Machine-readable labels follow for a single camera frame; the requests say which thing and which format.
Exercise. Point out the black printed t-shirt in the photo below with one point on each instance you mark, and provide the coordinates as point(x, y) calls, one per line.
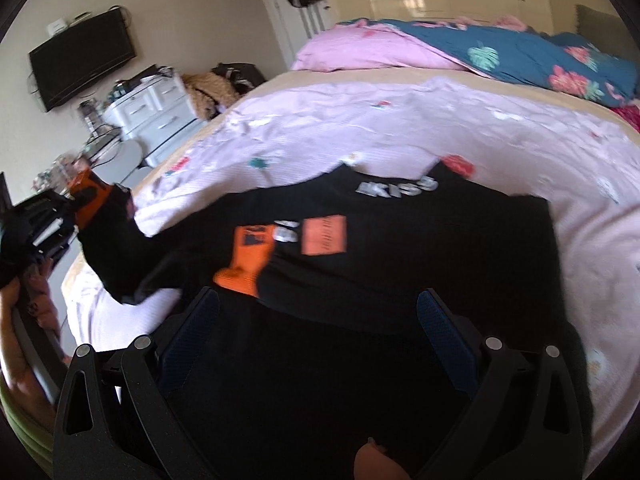
point(400, 270)

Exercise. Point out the pink printed bedsheet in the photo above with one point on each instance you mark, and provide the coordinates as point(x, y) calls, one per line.
point(400, 125)

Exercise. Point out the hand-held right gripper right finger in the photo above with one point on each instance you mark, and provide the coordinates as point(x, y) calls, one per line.
point(445, 332)

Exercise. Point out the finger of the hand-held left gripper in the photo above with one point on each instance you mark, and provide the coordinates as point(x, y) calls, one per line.
point(52, 225)

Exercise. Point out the brown fuzzy clothing pile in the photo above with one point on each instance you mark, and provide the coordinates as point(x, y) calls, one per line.
point(210, 92)

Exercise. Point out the white door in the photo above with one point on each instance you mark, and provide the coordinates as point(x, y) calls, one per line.
point(295, 30)

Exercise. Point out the beige bed mattress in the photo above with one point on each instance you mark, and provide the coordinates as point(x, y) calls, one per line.
point(280, 82)

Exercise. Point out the small white box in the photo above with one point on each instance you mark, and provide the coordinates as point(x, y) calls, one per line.
point(57, 26)

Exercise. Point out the black bag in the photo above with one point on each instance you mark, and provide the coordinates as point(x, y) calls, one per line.
point(240, 76)

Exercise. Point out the white chest of drawers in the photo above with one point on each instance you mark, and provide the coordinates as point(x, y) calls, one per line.
point(150, 115)

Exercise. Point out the pink and blue floral quilt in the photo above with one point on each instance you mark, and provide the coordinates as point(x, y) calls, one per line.
point(500, 55)

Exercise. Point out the black wall television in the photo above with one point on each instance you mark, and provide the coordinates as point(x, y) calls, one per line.
point(80, 60)

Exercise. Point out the person's right hand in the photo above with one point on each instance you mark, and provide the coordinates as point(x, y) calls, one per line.
point(377, 462)

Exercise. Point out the person's left hand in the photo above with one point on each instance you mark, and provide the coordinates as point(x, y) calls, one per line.
point(42, 295)

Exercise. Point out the red patterned pillow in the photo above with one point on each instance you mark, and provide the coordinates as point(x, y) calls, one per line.
point(627, 116)

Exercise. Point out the grey padded headboard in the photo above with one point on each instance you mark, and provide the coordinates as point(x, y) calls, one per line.
point(597, 25)

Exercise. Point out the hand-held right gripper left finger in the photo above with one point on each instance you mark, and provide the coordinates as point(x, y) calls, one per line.
point(190, 332)

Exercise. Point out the white round stool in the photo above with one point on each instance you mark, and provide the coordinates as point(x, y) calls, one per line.
point(122, 160)

